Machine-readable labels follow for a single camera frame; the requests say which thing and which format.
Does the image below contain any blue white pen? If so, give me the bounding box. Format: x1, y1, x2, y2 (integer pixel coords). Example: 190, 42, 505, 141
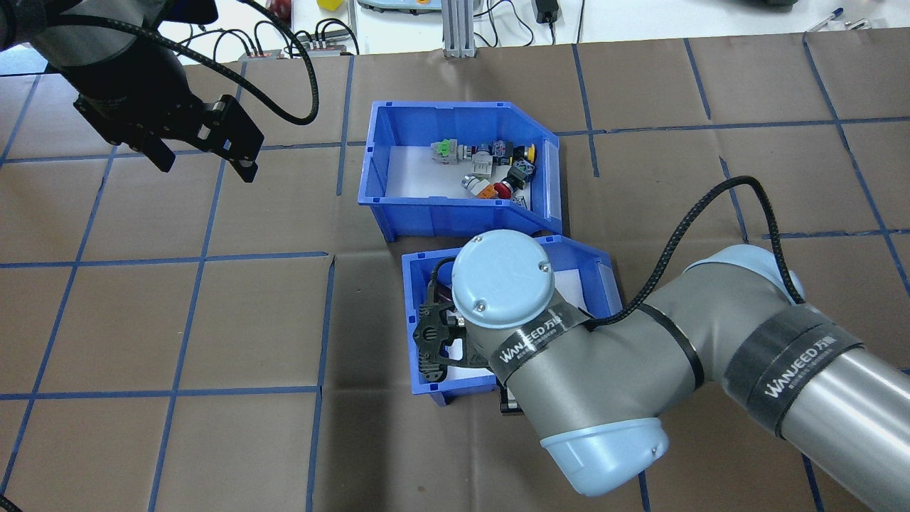
807, 7, 845, 33

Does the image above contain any black adapter power cable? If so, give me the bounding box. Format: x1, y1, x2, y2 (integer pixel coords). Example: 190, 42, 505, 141
473, 0, 587, 47

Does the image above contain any blue plastic module bin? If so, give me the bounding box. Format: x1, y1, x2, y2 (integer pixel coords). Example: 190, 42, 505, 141
402, 235, 623, 407

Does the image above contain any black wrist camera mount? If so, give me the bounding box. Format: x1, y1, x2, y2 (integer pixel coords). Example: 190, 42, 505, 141
414, 302, 471, 388
73, 95, 177, 174

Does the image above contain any pile of push-button switches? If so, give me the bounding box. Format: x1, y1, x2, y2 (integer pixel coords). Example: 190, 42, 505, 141
387, 146, 535, 208

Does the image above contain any blue plastic button bin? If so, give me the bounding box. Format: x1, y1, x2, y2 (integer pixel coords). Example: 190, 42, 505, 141
357, 100, 562, 244

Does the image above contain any grey blue teach pendant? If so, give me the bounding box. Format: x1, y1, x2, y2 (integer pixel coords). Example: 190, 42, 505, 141
355, 0, 441, 15

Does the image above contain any white desk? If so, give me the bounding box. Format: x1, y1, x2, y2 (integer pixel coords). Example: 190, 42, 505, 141
153, 0, 910, 66

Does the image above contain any aluminium profile post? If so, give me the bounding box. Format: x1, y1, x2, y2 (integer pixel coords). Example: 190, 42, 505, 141
442, 0, 476, 58

